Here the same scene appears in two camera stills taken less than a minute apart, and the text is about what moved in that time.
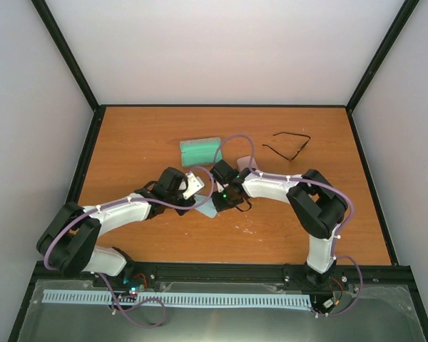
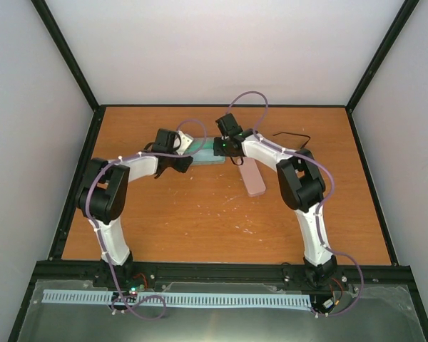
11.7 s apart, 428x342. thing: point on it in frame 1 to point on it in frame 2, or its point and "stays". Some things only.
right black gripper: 220,205 to 217,149
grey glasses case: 199,152 stays
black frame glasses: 297,152 stays
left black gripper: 191,201 to 182,165
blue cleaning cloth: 208,209 to 207,155
